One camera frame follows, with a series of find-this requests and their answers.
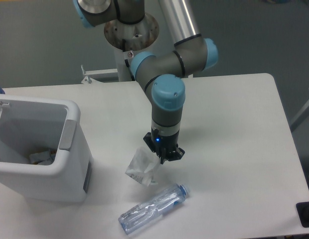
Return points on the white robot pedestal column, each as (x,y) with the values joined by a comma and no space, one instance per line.
(129,40)

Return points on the trash inside the can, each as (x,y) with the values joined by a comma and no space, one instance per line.
(43,158)

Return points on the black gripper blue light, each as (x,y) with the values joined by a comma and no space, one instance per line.
(167,146)

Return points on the white left base bracket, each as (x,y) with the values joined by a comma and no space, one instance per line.
(103,76)

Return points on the white plastic trash can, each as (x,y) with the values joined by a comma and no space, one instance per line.
(31,125)

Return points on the black clamp at table corner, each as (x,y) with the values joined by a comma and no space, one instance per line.
(303,212)

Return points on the clear plastic water bottle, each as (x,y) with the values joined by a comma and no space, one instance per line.
(162,203)

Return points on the white frame at right edge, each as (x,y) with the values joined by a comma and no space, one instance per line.
(300,116)

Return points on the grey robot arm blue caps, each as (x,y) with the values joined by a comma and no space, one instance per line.
(159,77)

